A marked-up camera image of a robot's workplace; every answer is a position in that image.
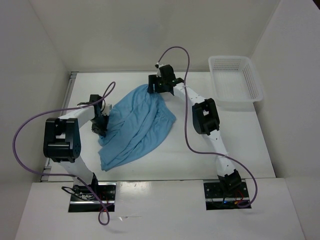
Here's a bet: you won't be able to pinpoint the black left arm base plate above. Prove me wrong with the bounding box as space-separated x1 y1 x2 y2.
61 182 117 213

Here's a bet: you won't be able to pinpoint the white perforated plastic basket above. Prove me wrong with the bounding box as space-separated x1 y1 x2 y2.
208 55 264 108

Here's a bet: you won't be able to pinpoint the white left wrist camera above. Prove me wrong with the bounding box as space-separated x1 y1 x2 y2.
101 103 113 116

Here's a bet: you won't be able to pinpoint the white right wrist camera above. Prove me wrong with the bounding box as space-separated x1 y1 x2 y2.
154 62 164 78

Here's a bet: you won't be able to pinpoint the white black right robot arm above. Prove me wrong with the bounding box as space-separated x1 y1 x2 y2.
147 63 242 197

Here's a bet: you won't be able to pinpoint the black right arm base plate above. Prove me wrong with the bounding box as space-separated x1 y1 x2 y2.
203 180 250 211

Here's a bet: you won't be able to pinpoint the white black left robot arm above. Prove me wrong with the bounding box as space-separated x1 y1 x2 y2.
43 94 113 200

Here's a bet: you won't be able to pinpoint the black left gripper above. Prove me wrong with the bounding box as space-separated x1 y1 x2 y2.
90 113 109 137

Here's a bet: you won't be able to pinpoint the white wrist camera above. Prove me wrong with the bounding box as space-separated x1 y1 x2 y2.
101 103 113 116
154 62 164 78

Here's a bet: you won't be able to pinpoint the light blue shorts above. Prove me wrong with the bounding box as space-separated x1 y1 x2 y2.
98 84 176 172

